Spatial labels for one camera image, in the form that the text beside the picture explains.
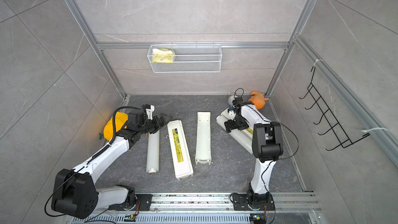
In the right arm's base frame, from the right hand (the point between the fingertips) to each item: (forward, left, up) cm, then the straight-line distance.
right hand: (235, 129), depth 95 cm
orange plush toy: (+25, -20, +1) cm, 32 cm away
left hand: (-2, +39, +16) cm, 42 cm away
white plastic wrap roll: (-15, +49, +1) cm, 51 cm away
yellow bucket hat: (+11, +78, -3) cm, 78 cm away
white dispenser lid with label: (-1, -8, -2) cm, 8 cm away
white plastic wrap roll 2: (-5, 0, -1) cm, 5 cm away
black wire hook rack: (-20, -35, +28) cm, 49 cm away
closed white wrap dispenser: (-21, +31, +4) cm, 38 cm away
